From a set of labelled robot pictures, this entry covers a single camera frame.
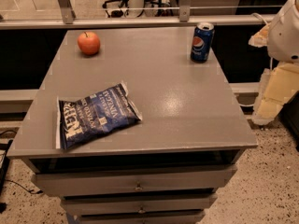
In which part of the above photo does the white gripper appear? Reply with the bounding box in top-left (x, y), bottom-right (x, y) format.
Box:
top-left (249, 0), bottom-right (299, 125)

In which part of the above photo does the black floor cable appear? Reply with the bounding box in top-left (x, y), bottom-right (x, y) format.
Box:
top-left (0, 128), bottom-right (43, 195)

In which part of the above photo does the white cable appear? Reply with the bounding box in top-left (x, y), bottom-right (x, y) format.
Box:
top-left (250, 12), bottom-right (269, 26)

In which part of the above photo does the grey drawer cabinet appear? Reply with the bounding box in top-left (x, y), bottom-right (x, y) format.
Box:
top-left (8, 27), bottom-right (256, 224)

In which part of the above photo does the blue potato chip bag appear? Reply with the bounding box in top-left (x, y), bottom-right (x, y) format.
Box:
top-left (56, 82), bottom-right (142, 149)

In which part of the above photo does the black office chair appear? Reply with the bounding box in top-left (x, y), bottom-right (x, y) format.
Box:
top-left (102, 0), bottom-right (129, 18)

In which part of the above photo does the blue pepsi can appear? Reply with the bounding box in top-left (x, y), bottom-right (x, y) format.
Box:
top-left (191, 22), bottom-right (215, 63)

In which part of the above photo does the grey metal railing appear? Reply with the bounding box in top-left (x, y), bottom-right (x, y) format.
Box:
top-left (0, 0), bottom-right (286, 30)

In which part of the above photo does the red apple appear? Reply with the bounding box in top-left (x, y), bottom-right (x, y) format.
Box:
top-left (78, 32), bottom-right (101, 55)

